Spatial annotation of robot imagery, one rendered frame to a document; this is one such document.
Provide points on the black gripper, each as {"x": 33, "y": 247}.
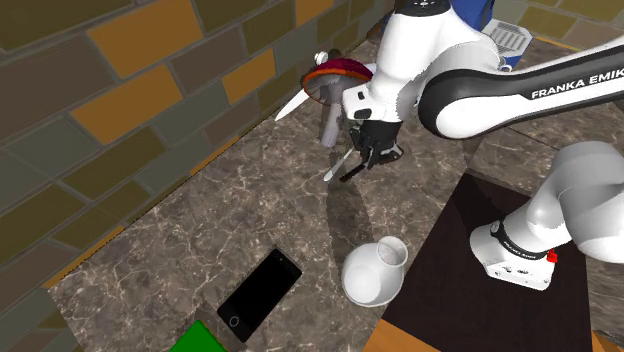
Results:
{"x": 380, "y": 131}

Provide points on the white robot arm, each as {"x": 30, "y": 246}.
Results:
{"x": 453, "y": 53}

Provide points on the thin black stick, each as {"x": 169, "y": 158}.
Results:
{"x": 352, "y": 173}

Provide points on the silver table knife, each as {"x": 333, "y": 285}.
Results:
{"x": 337, "y": 166}

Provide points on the red orange bowl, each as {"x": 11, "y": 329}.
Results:
{"x": 341, "y": 68}

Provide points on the white pointed blade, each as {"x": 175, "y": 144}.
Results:
{"x": 292, "y": 106}

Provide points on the small white round knob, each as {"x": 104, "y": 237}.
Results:
{"x": 320, "y": 57}

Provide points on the white round vase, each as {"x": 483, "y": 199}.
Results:
{"x": 365, "y": 280}

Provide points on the dark robot stand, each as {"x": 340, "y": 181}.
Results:
{"x": 448, "y": 292}

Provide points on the blue and white appliance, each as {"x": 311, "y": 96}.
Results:
{"x": 507, "y": 34}

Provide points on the black smartphone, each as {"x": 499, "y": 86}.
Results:
{"x": 258, "y": 295}

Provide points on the green box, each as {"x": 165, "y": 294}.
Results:
{"x": 197, "y": 339}

